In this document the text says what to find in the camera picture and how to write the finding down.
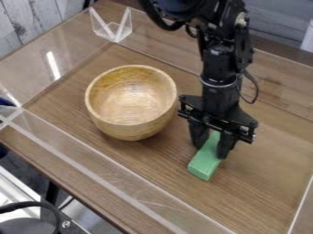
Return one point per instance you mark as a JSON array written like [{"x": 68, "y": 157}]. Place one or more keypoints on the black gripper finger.
[
  {"x": 198, "y": 133},
  {"x": 226, "y": 144}
]

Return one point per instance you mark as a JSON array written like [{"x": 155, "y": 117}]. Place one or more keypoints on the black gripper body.
[{"x": 217, "y": 109}]

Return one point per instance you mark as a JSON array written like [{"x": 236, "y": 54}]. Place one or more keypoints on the green rectangular block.
[{"x": 205, "y": 161}]

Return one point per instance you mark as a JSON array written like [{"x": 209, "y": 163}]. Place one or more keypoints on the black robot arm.
[{"x": 218, "y": 24}]

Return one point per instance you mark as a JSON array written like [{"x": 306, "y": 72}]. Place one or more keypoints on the brown wooden bowl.
[{"x": 131, "y": 101}]

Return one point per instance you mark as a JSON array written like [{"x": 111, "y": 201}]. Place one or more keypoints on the black table leg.
[{"x": 52, "y": 193}]

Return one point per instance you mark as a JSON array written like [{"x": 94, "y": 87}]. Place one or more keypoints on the clear acrylic enclosure wall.
[{"x": 134, "y": 183}]

